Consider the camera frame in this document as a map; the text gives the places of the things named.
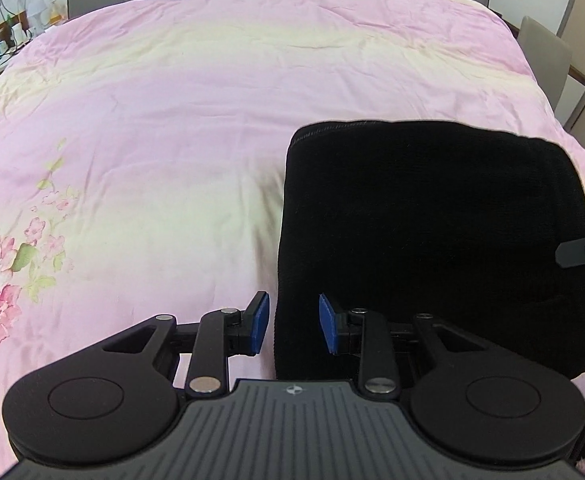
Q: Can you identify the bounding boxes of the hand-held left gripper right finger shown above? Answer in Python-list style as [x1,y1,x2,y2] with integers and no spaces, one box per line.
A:
[318,293,504,394]

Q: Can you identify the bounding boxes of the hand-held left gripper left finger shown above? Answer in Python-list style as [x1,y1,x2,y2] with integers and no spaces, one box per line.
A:
[100,290,272,395]

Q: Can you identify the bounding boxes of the black pants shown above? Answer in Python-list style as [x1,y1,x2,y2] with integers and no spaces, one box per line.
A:
[274,120,585,382]

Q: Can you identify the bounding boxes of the grey chair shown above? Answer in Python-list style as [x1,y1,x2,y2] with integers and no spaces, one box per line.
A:
[516,15,573,112]

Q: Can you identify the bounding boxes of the pink floral blanket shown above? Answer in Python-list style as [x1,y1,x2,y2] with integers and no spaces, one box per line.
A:
[0,0,585,471]

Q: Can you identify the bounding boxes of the white table lamp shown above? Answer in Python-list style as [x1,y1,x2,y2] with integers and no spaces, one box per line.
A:
[26,0,53,36]

